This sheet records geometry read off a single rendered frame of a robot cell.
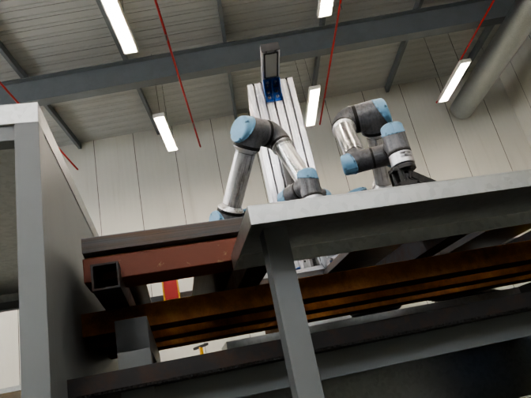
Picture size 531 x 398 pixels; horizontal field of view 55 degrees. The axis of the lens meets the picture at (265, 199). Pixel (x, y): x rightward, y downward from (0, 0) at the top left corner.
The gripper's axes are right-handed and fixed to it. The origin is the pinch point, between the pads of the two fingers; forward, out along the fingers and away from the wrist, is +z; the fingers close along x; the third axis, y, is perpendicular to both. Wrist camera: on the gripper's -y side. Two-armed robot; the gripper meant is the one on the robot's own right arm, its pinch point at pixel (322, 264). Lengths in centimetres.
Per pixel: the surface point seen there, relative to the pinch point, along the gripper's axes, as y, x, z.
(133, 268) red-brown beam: -59, -62, 9
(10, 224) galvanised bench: -91, -24, -19
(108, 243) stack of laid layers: -63, -62, 3
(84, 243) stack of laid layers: -67, -62, 2
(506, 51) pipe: 667, 577, -497
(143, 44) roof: -36, 666, -634
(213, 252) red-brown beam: -42, -62, 8
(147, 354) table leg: -58, -61, 25
